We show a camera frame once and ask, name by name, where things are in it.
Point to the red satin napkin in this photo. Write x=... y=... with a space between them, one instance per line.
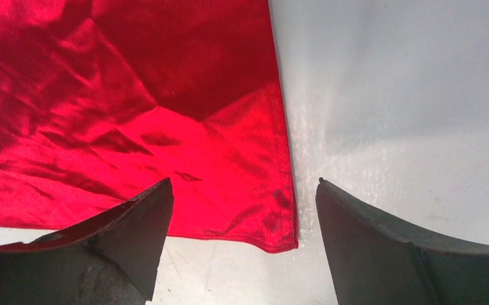
x=99 y=100

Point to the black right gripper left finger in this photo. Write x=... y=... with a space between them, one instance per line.
x=110 y=258

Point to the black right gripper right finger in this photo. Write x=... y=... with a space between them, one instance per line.
x=378 y=258

